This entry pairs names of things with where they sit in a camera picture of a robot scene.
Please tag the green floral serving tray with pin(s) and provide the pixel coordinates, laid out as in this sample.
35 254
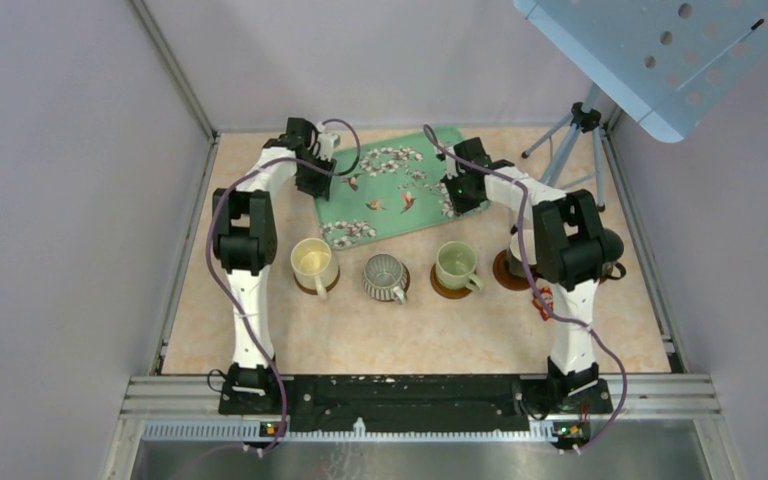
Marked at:
396 188

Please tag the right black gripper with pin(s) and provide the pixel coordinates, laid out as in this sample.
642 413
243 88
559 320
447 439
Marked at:
461 207

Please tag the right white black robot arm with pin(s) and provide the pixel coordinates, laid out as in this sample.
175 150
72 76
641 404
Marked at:
563 240

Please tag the light blue perforated panel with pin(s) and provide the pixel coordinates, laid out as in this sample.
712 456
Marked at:
666 64

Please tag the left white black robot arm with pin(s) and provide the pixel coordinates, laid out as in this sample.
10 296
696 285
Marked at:
243 242

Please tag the aluminium frame rail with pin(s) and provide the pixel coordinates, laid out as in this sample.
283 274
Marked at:
641 426

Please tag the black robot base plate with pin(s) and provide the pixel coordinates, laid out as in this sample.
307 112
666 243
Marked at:
417 403

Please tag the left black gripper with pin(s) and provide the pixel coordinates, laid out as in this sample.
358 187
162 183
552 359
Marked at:
318 188

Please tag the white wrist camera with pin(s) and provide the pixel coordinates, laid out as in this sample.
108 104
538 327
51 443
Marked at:
451 168
327 142

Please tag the ribbed grey mug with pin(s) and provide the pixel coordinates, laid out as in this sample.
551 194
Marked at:
380 274

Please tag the grey tripod stand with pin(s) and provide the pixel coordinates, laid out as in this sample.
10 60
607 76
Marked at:
583 119

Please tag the red owl picture card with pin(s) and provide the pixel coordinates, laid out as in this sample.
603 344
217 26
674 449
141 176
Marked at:
543 302

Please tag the pale yellow mug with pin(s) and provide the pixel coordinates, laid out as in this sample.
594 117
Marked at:
312 256

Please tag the light green mug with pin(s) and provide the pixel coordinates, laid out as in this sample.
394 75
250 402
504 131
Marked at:
456 267

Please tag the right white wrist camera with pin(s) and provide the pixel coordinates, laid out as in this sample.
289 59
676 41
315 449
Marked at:
451 168

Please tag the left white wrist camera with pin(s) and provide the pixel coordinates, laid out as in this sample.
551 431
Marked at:
327 142

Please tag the dark brown wooden coaster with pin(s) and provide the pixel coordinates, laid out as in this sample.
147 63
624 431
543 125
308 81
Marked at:
440 289
504 277
401 288
320 284

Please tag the dark green mug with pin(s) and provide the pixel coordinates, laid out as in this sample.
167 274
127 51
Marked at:
613 269

